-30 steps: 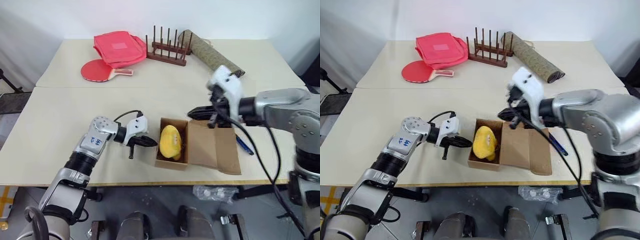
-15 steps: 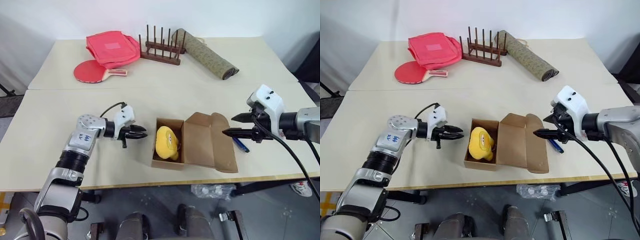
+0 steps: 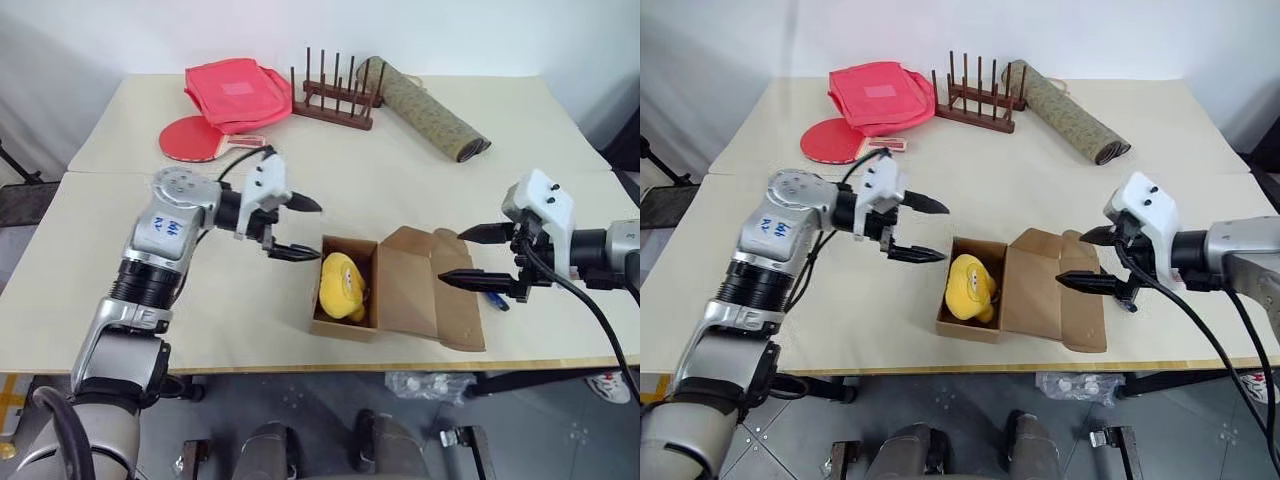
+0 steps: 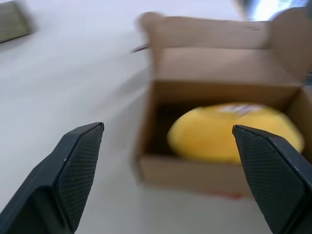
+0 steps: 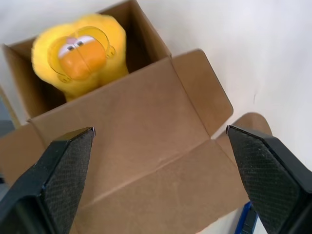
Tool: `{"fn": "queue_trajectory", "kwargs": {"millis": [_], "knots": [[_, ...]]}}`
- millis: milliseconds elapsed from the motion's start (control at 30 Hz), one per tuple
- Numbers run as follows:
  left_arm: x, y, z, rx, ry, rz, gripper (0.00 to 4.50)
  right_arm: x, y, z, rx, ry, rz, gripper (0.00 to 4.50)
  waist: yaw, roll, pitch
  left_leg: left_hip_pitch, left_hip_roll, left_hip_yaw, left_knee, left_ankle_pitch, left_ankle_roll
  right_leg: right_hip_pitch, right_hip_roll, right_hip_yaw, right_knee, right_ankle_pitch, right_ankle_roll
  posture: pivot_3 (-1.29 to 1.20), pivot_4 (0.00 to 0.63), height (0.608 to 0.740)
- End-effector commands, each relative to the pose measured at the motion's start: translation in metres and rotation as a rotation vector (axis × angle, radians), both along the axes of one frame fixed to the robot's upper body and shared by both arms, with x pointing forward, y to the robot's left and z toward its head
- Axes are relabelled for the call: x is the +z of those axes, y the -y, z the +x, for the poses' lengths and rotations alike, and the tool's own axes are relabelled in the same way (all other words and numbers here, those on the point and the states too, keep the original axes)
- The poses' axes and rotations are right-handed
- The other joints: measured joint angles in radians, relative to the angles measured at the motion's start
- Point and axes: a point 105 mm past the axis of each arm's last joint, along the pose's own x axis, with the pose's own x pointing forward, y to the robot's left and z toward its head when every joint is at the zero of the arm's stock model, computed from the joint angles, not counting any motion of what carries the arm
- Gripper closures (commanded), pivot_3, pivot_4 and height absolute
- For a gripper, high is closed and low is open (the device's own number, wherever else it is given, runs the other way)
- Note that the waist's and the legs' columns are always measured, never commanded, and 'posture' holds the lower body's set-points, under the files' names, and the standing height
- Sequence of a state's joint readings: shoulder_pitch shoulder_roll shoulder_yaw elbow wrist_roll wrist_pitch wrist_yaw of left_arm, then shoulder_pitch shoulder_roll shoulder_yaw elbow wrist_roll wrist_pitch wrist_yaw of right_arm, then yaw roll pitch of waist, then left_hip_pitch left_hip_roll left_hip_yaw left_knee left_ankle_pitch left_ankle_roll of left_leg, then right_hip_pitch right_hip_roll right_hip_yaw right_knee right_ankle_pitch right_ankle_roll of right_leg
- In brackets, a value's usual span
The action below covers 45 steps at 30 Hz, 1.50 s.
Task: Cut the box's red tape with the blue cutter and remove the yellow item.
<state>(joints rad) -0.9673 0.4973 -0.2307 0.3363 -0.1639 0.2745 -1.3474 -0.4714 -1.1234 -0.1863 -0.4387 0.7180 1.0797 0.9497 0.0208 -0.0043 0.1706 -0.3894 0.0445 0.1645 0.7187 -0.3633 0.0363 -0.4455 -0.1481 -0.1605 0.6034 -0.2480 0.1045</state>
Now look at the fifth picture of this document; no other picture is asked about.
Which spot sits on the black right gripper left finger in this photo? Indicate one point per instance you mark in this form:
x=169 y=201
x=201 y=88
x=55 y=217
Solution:
x=61 y=175

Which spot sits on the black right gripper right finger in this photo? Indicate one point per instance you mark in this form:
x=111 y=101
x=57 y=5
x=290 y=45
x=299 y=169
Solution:
x=268 y=170

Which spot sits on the blue box cutter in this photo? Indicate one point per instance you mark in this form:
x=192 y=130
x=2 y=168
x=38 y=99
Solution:
x=246 y=219

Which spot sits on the yellow cat plush toy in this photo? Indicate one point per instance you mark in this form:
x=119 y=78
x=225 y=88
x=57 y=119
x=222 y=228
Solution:
x=80 y=80

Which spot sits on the brown cardboard box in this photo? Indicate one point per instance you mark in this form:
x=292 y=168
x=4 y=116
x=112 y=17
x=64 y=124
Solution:
x=146 y=122

